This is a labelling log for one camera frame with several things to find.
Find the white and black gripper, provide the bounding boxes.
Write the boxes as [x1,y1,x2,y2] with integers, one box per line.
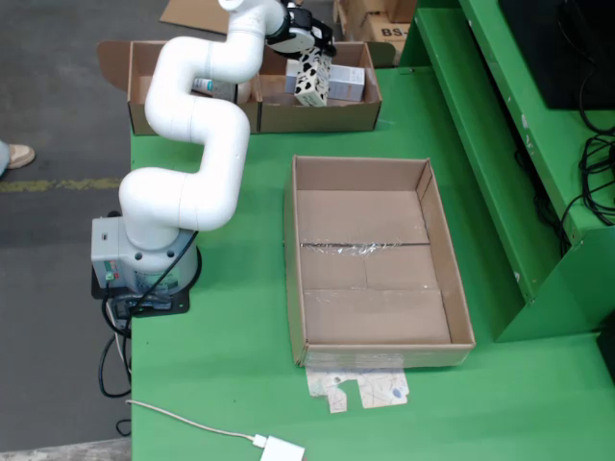
[266,2,337,58]

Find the cow print carton box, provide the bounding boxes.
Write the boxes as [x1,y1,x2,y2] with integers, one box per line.
[293,45,332,108]

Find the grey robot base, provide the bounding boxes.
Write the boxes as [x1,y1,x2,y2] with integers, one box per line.
[90,213,203,295]

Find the plain cardboard box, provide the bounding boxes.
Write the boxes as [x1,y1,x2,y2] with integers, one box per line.
[383,0,419,24]
[335,0,371,42]

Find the white product box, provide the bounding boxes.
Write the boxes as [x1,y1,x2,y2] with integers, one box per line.
[285,60,366,103]

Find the cardboard box printed BS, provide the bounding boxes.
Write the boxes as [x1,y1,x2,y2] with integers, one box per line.
[367,12,413,44]

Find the divided cardboard box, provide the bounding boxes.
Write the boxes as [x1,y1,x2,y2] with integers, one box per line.
[95,39,400,136]

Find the small grey white box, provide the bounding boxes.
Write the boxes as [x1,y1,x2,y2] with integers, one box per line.
[210,79,240,105]

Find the opened cardboard box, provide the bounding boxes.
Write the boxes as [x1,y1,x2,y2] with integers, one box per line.
[160,0,232,36]

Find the shallow cardboard tray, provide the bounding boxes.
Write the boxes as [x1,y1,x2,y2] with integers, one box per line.
[282,154,478,369]

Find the green metal shelf unit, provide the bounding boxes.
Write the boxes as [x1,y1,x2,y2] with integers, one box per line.
[398,0,615,343]

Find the black computer monitor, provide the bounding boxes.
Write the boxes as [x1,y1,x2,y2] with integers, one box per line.
[498,0,615,110]

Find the beige shoe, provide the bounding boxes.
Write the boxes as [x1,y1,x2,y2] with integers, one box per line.
[0,143,37,170]

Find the white power adapter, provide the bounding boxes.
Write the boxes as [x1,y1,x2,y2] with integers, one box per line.
[253,433,307,461]

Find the black cable bundle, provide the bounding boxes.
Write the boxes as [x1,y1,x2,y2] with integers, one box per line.
[532,61,615,255]

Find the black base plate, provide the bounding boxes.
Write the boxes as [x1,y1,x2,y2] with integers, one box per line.
[90,263,191,319]

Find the black power cables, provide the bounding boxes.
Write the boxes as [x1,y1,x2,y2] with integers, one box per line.
[98,287,134,400]

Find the thin white cable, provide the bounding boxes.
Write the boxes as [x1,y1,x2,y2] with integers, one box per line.
[125,399,260,446]

